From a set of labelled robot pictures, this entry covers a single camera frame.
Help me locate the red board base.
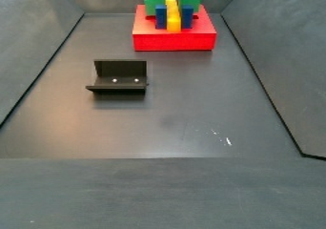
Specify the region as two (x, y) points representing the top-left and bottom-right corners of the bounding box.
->
(133, 5), (218, 52)

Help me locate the yellow block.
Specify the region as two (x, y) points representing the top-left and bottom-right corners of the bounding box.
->
(166, 0), (181, 32)

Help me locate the blue block left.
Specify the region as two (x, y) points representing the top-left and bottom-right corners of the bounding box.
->
(155, 5), (167, 29)

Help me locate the blue block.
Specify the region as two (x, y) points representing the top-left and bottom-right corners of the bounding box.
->
(181, 5), (194, 29)
(155, 5), (167, 29)

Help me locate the blue block right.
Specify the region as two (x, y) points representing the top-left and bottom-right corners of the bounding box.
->
(181, 5), (194, 29)

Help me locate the black angle bracket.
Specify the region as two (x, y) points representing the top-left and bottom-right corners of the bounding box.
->
(86, 59), (149, 93)

